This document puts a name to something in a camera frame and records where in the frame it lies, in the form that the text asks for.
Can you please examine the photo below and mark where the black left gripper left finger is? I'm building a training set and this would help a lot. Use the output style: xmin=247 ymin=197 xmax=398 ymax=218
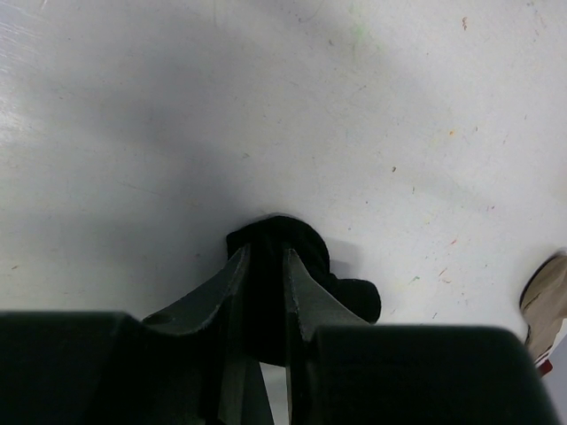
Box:
xmin=142 ymin=246 xmax=274 ymax=424

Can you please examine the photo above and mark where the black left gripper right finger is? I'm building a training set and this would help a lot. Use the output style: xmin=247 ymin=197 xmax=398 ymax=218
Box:
xmin=283 ymin=248 xmax=367 ymax=424

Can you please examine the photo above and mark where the tan sock with maroon cuff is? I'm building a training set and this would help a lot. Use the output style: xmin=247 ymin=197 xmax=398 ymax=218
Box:
xmin=519 ymin=251 xmax=566 ymax=376

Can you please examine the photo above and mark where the black sock with white stripes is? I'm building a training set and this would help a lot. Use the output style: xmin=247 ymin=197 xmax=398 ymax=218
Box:
xmin=225 ymin=214 xmax=383 ymax=367

